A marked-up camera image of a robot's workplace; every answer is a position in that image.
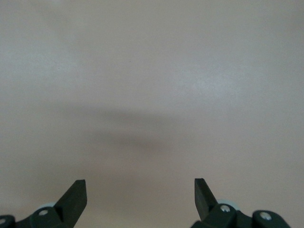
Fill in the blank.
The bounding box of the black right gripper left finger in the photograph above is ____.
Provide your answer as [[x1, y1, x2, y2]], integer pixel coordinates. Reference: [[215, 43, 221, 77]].
[[0, 180, 87, 228]]

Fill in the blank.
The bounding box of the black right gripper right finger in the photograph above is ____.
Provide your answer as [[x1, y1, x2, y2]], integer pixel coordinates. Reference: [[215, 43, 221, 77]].
[[191, 178, 292, 228]]

